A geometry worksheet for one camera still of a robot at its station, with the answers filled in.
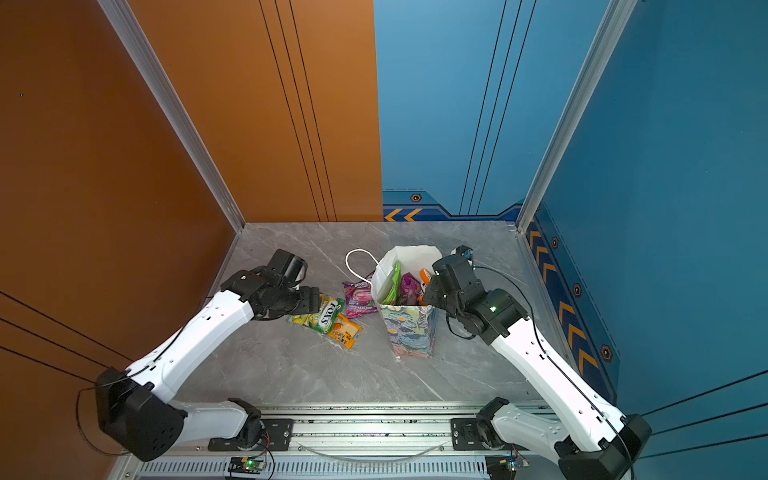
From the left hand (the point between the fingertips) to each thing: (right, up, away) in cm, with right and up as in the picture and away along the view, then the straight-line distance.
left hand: (309, 301), depth 81 cm
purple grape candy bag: (+28, +2, +6) cm, 29 cm away
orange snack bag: (+32, +6, +5) cm, 33 cm away
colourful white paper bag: (+27, -5, -9) cm, 29 cm away
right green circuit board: (+51, -36, -11) cm, 64 cm away
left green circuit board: (-11, -37, -10) cm, 40 cm away
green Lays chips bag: (+23, +2, -3) cm, 23 cm away
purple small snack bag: (+12, -2, +14) cm, 18 cm away
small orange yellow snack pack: (+8, -11, +9) cm, 16 cm away
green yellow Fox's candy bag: (0, -8, +10) cm, 13 cm away
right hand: (+31, +5, -8) cm, 33 cm away
